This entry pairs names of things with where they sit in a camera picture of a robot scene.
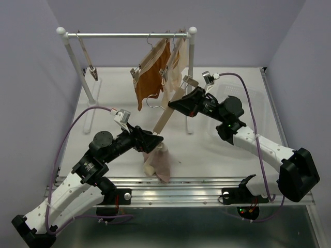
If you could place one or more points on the aluminium mounting rail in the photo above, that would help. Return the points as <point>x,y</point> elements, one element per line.
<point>203,166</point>

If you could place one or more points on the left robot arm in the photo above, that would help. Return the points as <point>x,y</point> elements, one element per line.
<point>84,187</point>

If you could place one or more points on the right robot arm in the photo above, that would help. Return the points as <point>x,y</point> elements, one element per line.
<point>296,173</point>

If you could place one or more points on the beige hanger with orange underwear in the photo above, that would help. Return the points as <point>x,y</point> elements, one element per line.
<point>149,58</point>

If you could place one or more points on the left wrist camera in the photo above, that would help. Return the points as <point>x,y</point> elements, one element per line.
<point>121,118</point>

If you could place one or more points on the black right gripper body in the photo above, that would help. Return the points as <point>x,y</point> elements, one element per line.
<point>208,106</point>

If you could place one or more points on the orange underwear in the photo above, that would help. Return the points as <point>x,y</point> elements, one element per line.
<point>150,80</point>

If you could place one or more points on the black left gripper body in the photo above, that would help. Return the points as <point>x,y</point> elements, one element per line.
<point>126,141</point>

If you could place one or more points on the pink underwear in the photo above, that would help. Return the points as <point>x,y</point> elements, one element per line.
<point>157,163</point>

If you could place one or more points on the empty beige clip hanger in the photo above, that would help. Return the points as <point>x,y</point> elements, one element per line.
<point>93,70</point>

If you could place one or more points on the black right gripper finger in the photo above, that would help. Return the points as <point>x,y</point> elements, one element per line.
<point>185,107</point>
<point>196,94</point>

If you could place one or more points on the white metal clothes rack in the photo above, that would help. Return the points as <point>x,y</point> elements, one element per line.
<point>93,94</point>

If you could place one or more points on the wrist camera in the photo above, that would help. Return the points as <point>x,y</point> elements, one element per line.
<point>209,80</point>
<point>121,118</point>

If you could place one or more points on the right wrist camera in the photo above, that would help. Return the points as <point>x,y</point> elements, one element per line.
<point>209,80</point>

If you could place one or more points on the beige hanger with cream underwear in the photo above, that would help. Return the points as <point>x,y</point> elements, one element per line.
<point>175,55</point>

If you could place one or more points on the cream underwear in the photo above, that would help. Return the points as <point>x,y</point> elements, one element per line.
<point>175,77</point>

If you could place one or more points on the beige clip hanger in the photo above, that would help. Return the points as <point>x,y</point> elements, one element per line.
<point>168,111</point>
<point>93,70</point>

